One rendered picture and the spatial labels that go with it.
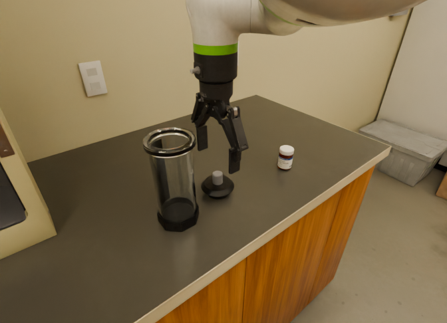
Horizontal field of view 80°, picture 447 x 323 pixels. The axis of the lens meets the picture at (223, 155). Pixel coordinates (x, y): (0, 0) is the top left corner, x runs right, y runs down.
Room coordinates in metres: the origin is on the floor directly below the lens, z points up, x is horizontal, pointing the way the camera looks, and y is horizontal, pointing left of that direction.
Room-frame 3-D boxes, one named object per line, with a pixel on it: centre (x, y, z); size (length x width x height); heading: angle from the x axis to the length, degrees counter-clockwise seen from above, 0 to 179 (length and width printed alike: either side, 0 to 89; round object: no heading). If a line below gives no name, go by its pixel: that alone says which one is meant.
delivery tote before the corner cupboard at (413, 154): (2.07, -1.57, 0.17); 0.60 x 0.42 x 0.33; 36
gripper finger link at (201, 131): (0.64, 0.06, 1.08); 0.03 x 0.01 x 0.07; 128
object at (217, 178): (0.59, 0.02, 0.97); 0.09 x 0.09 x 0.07
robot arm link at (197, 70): (0.58, 0.02, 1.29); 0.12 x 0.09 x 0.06; 128
